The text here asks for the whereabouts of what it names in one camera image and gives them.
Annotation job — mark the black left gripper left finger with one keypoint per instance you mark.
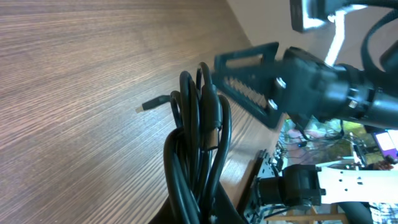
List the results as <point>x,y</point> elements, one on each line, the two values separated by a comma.
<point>164,215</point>

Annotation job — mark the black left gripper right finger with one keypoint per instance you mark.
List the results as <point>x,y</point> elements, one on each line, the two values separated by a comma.
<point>224,209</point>

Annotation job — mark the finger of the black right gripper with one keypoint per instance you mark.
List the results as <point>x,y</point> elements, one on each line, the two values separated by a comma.
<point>265,54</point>
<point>258,104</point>

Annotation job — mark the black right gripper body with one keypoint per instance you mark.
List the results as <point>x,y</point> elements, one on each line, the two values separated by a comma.
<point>304,87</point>

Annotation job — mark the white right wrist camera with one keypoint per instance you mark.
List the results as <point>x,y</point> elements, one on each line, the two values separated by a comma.
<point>306,15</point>

